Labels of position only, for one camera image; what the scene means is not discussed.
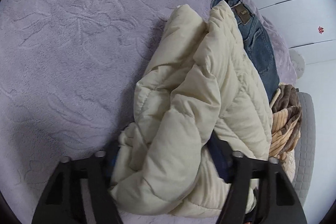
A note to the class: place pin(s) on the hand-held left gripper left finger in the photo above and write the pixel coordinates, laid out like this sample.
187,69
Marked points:
89,187

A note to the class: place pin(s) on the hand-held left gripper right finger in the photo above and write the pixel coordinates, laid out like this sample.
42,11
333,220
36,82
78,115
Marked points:
244,176

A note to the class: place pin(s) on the cream quilted puffer jacket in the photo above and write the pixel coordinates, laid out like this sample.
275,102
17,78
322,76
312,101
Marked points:
199,108

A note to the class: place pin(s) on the cream quilted pillow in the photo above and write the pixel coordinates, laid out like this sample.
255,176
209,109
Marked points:
287,166

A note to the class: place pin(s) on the grey quilted headboard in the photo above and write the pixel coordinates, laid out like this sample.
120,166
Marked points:
305,140

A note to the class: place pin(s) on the brown and yellow striped robe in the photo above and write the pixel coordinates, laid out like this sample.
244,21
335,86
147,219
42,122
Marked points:
287,113

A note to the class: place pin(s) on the purple plush blanket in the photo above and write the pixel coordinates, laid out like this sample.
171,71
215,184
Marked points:
78,56

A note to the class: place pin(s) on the blue denim jeans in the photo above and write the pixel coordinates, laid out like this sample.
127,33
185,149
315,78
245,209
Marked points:
258,45

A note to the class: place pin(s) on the red flower sticker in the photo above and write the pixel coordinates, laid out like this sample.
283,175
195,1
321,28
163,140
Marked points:
320,29

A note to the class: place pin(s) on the white wardrobe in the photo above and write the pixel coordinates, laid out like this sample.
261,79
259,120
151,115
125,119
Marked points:
286,3

